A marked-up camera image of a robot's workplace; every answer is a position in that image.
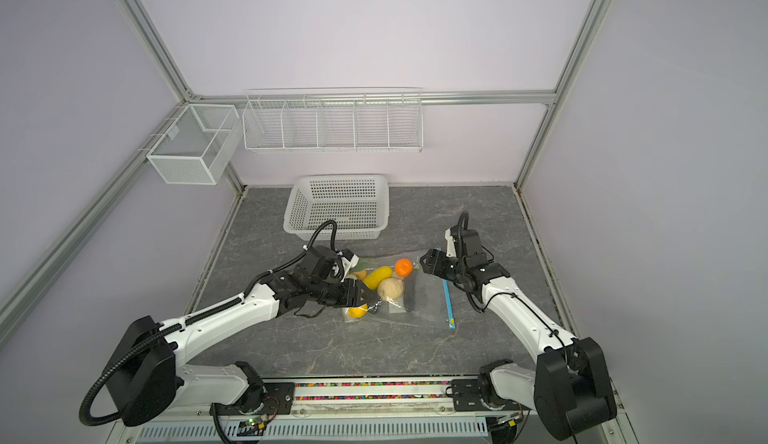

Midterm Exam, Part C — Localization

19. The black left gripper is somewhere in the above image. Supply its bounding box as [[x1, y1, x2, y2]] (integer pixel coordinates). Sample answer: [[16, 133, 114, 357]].
[[309, 278, 376, 307]]

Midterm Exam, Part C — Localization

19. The yellow toy lemon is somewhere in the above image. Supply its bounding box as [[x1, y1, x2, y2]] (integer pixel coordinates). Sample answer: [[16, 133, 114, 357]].
[[347, 305, 368, 319]]

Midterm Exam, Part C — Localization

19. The orange toy fruit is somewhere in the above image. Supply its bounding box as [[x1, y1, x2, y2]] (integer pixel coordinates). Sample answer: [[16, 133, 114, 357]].
[[394, 258, 414, 279]]

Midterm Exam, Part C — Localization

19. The clear zip top bag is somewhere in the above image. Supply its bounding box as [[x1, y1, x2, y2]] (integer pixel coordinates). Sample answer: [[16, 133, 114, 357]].
[[340, 250, 457, 330]]

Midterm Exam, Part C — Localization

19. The beige toy garlic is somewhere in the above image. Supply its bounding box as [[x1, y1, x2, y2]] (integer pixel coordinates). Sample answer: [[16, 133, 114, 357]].
[[377, 277, 405, 302]]

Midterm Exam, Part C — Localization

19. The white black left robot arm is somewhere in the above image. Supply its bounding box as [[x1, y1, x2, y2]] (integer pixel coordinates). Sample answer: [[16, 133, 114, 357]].
[[78, 220, 379, 427]]

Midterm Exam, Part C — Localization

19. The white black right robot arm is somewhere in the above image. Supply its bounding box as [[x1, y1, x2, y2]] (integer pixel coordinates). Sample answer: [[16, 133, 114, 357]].
[[420, 224, 618, 441]]

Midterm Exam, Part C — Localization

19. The white perforated plastic basket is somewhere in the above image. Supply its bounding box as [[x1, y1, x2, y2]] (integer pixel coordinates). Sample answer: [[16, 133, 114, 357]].
[[283, 175, 389, 241]]

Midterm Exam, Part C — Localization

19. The white vent grille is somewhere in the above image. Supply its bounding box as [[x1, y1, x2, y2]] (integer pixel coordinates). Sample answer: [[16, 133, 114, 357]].
[[136, 417, 490, 443]]

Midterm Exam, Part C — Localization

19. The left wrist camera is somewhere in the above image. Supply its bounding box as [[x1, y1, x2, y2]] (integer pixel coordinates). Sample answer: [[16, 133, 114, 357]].
[[300, 246, 359, 281]]

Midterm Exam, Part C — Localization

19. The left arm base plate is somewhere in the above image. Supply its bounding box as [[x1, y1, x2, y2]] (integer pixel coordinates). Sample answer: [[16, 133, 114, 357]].
[[217, 382, 296, 416]]

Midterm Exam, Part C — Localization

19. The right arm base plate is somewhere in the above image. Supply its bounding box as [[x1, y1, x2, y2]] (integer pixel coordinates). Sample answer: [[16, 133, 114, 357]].
[[446, 377, 529, 412]]

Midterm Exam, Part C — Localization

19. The aluminium front rail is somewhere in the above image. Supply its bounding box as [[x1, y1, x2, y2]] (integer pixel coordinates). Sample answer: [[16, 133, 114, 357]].
[[119, 373, 625, 422]]

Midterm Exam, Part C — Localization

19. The white wire wall shelf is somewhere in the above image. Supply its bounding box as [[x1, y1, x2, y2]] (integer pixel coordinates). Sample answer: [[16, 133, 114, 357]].
[[242, 87, 424, 153]]

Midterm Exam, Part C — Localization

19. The white mesh wall box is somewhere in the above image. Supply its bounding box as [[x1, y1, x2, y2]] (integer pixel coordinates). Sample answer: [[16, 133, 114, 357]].
[[147, 104, 243, 185]]

